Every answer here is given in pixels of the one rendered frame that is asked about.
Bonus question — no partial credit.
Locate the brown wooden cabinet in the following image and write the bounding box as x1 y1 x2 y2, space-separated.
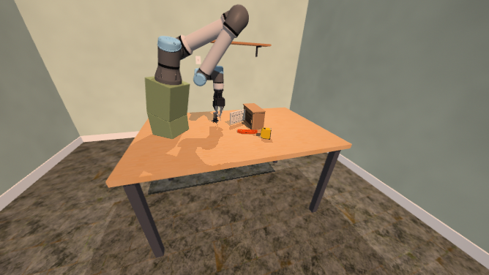
230 103 266 130

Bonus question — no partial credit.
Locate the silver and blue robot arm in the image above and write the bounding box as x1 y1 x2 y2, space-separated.
154 4 249 90

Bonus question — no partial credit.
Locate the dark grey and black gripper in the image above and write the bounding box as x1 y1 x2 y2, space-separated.
213 89 225 117

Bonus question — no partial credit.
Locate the orange spirit level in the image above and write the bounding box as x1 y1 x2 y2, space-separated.
237 129 258 134

